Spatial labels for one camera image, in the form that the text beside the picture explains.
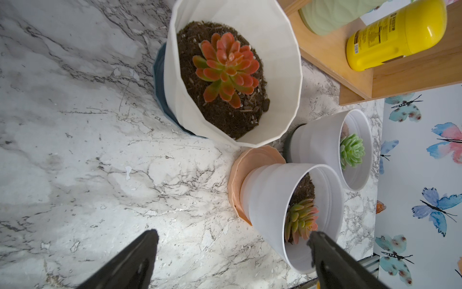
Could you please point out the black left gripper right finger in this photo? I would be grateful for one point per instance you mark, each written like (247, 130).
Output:
(336, 269)

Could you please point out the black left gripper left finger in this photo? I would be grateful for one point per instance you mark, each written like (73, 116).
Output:
(132, 268)

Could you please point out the pink green succulent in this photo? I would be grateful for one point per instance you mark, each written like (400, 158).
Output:
(300, 221)

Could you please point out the pale green succulent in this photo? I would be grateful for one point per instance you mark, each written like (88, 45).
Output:
(351, 151)

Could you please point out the white pot with green succulent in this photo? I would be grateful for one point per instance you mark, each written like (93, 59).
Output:
(318, 142)

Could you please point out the red orange succulent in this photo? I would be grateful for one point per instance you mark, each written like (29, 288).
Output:
(228, 67)

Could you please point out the white round front pot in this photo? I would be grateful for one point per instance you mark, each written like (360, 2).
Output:
(265, 196)

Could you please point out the dark grey pot saucer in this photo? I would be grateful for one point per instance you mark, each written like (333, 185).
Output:
(287, 145)

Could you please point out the peach pot saucer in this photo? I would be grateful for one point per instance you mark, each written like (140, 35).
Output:
(248, 161)

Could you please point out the dark blue pot saucer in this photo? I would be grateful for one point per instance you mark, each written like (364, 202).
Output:
(160, 90)

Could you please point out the white faceted plant pot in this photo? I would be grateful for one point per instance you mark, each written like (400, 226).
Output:
(265, 25)

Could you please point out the wooden desktop shelf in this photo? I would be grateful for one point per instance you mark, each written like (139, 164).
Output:
(436, 67)

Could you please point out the green pot red flowers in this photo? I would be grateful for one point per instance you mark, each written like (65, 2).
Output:
(325, 16)

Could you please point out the yellow plastic bottle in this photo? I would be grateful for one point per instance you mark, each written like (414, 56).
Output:
(412, 29)

